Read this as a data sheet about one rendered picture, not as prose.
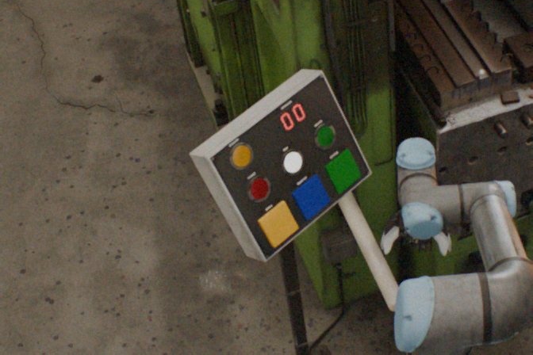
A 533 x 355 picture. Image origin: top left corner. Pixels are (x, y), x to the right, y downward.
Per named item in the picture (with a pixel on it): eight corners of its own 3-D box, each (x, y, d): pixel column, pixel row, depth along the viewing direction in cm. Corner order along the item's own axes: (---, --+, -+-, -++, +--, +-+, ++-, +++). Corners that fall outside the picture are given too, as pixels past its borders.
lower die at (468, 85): (510, 89, 263) (511, 65, 257) (440, 112, 260) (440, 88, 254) (441, -8, 291) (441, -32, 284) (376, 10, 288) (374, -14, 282)
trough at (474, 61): (494, 74, 257) (495, 70, 256) (476, 81, 257) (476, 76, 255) (425, -23, 285) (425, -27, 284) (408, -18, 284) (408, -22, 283)
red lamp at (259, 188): (272, 196, 229) (270, 184, 225) (251, 204, 228) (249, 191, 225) (268, 186, 231) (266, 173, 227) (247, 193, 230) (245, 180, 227)
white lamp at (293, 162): (305, 170, 233) (304, 157, 229) (285, 177, 232) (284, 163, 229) (301, 160, 235) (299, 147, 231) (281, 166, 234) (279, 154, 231)
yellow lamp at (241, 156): (254, 164, 225) (252, 150, 222) (234, 171, 225) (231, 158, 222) (251, 154, 227) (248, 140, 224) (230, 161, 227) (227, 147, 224)
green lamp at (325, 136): (338, 144, 236) (336, 131, 233) (318, 150, 236) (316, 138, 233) (333, 135, 239) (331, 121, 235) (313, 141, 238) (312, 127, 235)
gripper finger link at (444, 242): (448, 268, 227) (423, 247, 222) (449, 246, 231) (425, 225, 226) (460, 264, 225) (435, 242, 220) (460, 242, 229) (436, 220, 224)
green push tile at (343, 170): (362, 175, 241) (349, 148, 239) (339, 194, 239) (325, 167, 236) (357, 175, 243) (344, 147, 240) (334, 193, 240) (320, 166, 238)
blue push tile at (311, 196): (331, 201, 237) (317, 174, 235) (307, 221, 235) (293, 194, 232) (326, 200, 239) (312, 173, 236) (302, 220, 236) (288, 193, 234)
